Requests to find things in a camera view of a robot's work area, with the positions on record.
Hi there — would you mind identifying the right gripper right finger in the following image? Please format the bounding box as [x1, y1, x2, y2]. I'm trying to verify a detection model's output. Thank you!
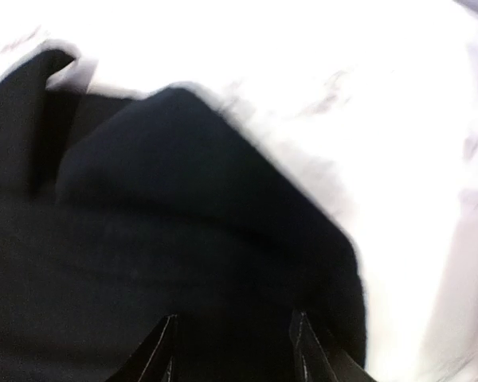
[289, 310, 375, 382]

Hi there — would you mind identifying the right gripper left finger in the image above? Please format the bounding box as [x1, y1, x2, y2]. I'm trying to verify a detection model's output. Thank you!
[113, 314, 178, 382]

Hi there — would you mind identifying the black t-shirt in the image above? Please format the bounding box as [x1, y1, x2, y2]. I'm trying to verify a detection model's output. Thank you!
[0, 49, 366, 381]

